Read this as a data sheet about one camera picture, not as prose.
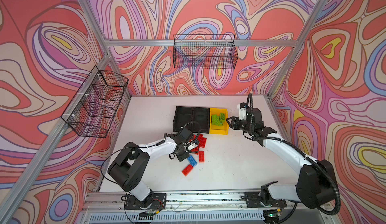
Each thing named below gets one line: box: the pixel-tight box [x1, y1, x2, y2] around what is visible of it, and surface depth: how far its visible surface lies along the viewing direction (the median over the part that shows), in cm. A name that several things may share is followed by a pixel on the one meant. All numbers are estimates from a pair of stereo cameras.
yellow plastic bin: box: [209, 107, 229, 135], surface depth 100 cm
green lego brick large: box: [211, 114, 221, 127], surface depth 102 cm
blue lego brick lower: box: [186, 154, 198, 167], surface depth 88 cm
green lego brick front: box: [219, 112, 226, 125], surface depth 103 cm
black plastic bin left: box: [172, 105, 193, 133], surface depth 104 cm
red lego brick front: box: [181, 163, 194, 177], surface depth 84 cm
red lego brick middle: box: [198, 150, 205, 163], surface depth 89 cm
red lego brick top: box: [198, 133, 207, 149], surface depth 94 cm
